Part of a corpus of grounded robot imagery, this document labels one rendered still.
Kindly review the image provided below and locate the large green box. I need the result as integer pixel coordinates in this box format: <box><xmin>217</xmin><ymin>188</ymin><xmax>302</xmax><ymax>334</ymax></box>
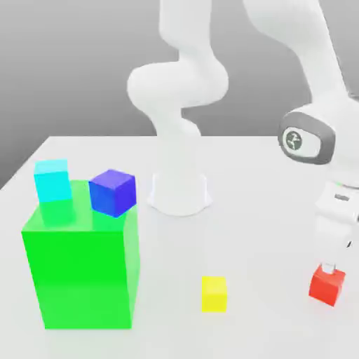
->
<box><xmin>21</xmin><ymin>179</ymin><xmax>140</xmax><ymax>330</ymax></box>

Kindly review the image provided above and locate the small blue cube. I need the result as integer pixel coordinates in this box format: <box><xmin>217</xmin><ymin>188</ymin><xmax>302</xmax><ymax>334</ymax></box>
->
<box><xmin>88</xmin><ymin>168</ymin><xmax>137</xmax><ymax>219</ymax></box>

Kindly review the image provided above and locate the small cyan cube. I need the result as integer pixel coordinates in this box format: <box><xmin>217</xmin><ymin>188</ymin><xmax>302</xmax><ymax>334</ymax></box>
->
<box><xmin>33</xmin><ymin>158</ymin><xmax>73</xmax><ymax>203</ymax></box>

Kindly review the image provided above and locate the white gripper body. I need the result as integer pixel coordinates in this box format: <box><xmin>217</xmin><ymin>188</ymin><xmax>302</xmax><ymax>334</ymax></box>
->
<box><xmin>313</xmin><ymin>213</ymin><xmax>356</xmax><ymax>266</ymax></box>

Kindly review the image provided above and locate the small yellow cube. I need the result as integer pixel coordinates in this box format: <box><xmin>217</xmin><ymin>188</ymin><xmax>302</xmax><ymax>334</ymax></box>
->
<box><xmin>201</xmin><ymin>276</ymin><xmax>227</xmax><ymax>313</ymax></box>

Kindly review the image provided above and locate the small red cube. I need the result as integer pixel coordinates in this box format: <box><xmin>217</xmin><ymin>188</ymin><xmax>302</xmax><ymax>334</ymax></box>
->
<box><xmin>308</xmin><ymin>264</ymin><xmax>346</xmax><ymax>308</ymax></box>

